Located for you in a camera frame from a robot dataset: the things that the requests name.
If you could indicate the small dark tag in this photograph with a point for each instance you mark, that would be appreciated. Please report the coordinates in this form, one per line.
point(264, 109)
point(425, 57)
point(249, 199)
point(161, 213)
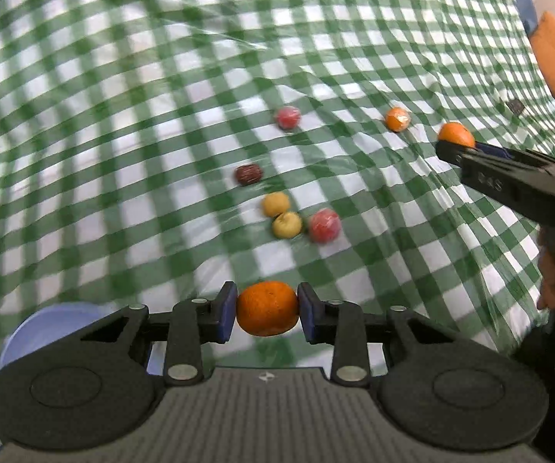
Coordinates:
point(516, 106)

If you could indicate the small red fruit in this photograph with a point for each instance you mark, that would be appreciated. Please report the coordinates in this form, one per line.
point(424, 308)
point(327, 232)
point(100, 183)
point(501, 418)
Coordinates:
point(288, 117)
point(324, 225)

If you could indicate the dark red date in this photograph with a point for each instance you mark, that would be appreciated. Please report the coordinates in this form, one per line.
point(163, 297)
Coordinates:
point(248, 174)

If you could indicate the small yellow fruit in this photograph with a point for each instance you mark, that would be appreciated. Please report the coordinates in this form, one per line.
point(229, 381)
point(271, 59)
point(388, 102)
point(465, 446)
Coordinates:
point(276, 204)
point(287, 224)

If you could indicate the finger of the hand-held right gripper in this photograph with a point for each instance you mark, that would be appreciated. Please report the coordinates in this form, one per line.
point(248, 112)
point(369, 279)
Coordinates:
point(453, 151)
point(494, 151)

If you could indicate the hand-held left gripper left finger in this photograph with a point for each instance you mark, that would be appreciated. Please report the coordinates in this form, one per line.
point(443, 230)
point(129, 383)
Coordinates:
point(226, 312)

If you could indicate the blue cushion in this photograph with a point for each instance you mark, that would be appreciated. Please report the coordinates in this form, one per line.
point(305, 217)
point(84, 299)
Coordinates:
point(523, 5)

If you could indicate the person's dark clothing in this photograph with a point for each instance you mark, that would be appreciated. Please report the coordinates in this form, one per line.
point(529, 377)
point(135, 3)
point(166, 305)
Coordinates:
point(547, 395)

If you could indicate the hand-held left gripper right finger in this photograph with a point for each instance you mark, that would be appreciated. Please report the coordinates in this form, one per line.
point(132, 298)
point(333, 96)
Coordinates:
point(306, 313)

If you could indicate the light blue plate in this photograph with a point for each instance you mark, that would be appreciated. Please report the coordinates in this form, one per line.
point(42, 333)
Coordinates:
point(41, 330)

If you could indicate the orange mandarin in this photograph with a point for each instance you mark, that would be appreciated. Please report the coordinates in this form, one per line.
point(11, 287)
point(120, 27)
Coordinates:
point(268, 308)
point(397, 119)
point(455, 133)

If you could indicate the green checkered tablecloth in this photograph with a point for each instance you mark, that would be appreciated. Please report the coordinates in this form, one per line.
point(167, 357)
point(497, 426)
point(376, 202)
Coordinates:
point(161, 82)

